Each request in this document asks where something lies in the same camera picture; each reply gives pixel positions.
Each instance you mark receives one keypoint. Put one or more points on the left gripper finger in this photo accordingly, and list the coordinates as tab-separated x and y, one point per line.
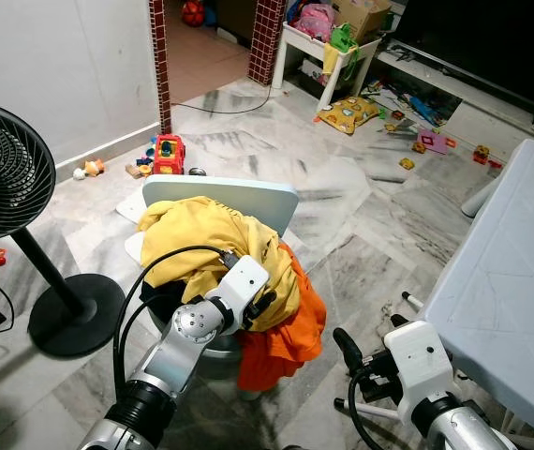
257	320
265	301

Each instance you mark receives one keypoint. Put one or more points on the pink backpack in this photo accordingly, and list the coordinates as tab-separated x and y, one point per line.
314	21

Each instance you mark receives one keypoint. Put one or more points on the small doll toy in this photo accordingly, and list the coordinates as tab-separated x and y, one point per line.
94	167

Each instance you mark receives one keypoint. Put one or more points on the yellow cloth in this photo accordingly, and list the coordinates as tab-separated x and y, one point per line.
330	61

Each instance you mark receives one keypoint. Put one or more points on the red yellow toy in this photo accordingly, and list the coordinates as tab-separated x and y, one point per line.
482	155

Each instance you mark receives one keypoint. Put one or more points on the small wooden toy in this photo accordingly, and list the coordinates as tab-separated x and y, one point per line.
138	171

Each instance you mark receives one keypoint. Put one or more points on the grey metal bowl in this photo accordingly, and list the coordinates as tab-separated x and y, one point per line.
197	172

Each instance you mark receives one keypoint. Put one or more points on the brown cardboard box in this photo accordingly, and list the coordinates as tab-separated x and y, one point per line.
365	14

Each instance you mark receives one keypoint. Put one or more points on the yellow patterned pillow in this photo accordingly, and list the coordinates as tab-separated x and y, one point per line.
351	114

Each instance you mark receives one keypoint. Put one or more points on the red ball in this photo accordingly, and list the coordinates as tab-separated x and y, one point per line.
192	11

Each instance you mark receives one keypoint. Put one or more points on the yellow shirt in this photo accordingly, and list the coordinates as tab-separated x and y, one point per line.
201	234

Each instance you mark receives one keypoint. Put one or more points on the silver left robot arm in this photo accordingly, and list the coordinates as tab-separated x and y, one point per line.
178	352

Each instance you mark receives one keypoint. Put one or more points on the red toy truck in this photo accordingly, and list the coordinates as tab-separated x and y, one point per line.
169	155

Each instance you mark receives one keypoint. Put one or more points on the white folding table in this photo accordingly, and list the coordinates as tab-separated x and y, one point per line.
511	262

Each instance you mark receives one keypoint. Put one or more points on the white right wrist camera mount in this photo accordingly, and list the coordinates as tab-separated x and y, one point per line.
417	361

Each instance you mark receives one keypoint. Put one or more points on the small white table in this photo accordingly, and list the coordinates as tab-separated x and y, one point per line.
328	89

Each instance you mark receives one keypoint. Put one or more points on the small yellow toy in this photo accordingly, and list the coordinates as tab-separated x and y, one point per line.
407	163

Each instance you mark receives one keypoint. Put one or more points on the pink toy box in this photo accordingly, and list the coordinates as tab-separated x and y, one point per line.
436	142

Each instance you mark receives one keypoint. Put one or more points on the orange garment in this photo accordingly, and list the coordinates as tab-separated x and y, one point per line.
290	337

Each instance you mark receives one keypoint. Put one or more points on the blue toy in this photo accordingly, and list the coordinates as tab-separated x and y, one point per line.
426	111

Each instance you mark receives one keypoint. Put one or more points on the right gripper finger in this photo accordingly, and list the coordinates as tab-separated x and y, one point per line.
348	352

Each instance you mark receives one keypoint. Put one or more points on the white television bench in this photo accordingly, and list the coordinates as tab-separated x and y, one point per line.
473	117

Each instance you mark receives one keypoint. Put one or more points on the black television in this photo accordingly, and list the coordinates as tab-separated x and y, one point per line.
492	37

